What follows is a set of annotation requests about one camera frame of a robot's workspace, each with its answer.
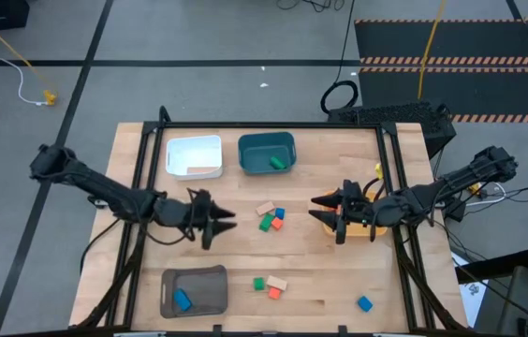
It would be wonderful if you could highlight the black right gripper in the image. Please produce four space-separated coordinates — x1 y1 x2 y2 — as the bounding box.
308 179 383 246

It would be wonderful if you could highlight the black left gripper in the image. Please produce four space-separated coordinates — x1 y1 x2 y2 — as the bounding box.
177 188 239 251

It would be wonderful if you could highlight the long green block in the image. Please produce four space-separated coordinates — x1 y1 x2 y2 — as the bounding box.
258 212 275 233

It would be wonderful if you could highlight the long blue block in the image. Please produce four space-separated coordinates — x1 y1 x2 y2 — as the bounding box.
172 288 194 313

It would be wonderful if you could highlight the yellow plastic bin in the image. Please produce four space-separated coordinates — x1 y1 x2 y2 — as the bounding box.
320 189 389 238

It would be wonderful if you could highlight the grey plastic bin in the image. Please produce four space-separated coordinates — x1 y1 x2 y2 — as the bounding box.
159 264 229 319

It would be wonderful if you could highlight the teal plastic bin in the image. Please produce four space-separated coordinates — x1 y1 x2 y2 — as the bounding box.
237 131 298 176

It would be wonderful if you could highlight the white plastic bin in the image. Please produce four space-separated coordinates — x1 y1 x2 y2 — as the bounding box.
165 135 224 182

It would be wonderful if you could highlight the black perforated computer tower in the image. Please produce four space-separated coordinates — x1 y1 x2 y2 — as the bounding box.
327 101 458 160

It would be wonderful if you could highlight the black power adapter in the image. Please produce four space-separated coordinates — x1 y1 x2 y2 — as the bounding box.
445 198 467 224

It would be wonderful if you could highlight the white paper sheet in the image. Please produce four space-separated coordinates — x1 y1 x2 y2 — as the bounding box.
450 252 485 329

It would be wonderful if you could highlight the black hazard-striped floor mat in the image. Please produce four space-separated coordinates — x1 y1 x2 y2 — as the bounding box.
354 16 528 125

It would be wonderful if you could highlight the dark grey case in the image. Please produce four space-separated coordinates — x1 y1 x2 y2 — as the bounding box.
474 265 528 337

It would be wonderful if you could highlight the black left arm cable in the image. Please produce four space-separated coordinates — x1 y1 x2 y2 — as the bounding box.
141 189 199 247

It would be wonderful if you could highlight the black aluminium table frame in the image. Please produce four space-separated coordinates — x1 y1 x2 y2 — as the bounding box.
76 105 471 337

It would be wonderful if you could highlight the black coiled floor cable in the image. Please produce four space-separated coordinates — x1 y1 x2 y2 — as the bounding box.
319 0 359 115

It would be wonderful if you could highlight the white power cable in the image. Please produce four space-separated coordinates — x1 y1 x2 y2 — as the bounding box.
477 182 508 207

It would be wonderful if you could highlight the thick yellow hanging cable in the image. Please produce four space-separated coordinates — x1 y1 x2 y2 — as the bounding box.
416 0 448 101

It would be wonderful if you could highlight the black cable bundle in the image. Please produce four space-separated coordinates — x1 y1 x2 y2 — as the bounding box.
275 0 345 14

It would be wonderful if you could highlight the white floor cable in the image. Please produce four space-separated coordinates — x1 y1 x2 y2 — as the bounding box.
0 0 48 107

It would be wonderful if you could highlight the orange-yellow floor cable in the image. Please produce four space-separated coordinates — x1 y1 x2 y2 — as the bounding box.
0 5 52 95

